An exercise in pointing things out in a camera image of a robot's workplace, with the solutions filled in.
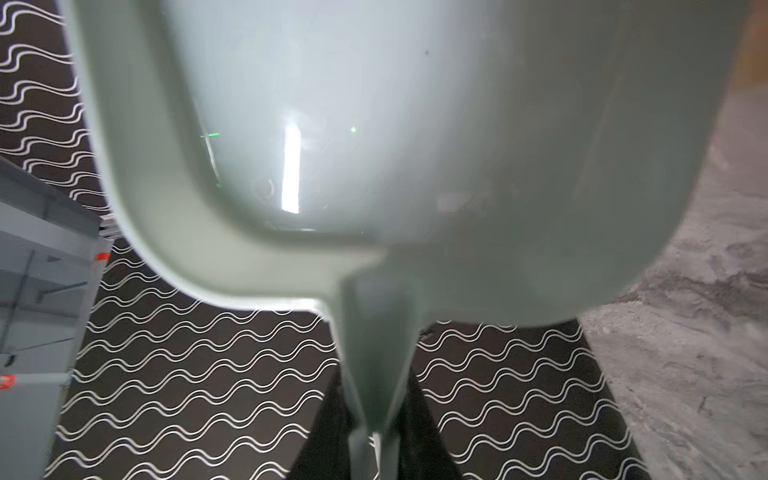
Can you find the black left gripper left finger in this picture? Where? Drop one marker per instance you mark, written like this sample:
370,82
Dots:
325,454

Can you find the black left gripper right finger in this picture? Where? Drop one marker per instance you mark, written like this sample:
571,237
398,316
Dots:
422,451

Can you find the light teal plastic dustpan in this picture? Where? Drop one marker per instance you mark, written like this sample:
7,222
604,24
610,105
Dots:
389,164

